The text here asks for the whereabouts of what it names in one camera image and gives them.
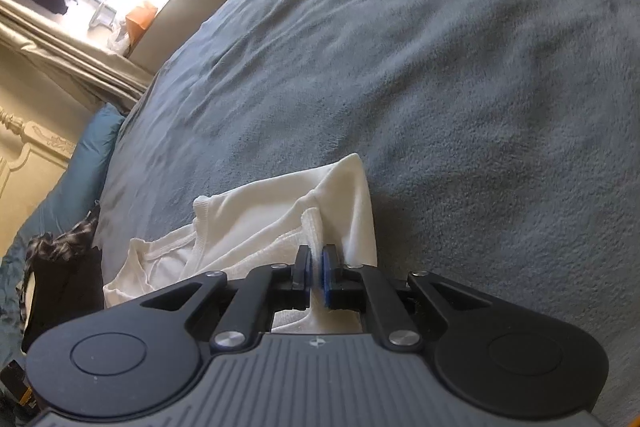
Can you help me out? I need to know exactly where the beige curtain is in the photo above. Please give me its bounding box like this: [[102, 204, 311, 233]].
[[1, 0, 152, 113]]

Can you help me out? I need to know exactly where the black folded garment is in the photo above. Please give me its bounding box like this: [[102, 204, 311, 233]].
[[21, 247, 105, 353]]

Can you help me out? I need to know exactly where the plaid dark garment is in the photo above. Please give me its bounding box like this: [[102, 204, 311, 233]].
[[16, 202, 101, 311]]

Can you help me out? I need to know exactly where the orange bag on windowsill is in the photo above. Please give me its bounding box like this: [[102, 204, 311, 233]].
[[125, 2, 157, 46]]

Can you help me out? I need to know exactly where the grey bed blanket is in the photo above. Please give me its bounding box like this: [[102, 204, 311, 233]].
[[96, 0, 639, 426]]

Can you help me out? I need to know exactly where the teal pillow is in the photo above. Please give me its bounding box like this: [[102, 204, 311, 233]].
[[1, 104, 125, 364]]

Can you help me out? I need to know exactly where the cream carved headboard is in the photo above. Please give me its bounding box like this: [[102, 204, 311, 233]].
[[0, 108, 75, 256]]

